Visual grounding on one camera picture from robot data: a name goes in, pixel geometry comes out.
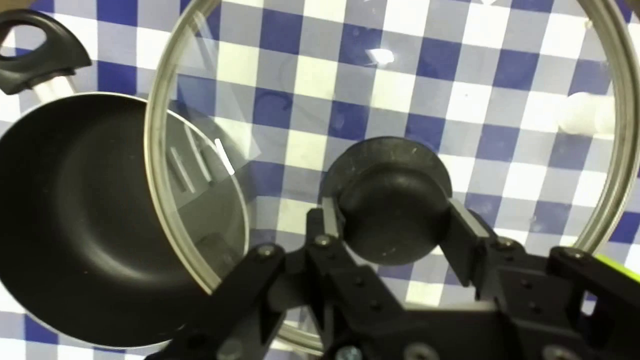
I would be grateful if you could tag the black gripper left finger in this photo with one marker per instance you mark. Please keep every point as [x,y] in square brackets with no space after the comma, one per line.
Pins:
[333,266]

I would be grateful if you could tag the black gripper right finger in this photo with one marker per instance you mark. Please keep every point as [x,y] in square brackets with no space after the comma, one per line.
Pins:
[520,272]

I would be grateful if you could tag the glass lid with black knob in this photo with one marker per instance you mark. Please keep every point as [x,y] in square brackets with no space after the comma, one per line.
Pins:
[392,200]

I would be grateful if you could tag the black cooking pot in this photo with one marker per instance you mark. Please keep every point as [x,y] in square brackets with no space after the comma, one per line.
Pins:
[81,220]

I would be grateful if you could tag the small white object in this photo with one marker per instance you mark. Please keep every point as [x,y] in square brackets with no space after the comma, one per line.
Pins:
[587,113]

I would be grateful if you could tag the blue white checkered tablecloth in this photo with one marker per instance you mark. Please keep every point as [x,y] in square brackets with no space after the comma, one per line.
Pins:
[321,73]

